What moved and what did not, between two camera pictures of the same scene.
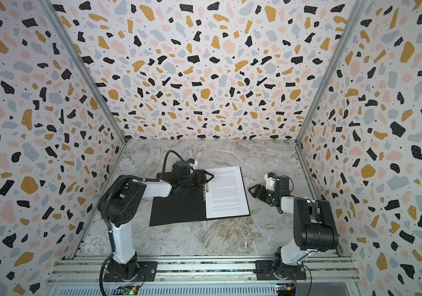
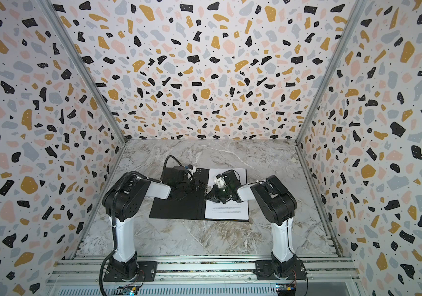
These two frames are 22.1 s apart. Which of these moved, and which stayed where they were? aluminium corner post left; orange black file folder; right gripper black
Moved: right gripper black
Stayed: aluminium corner post left; orange black file folder
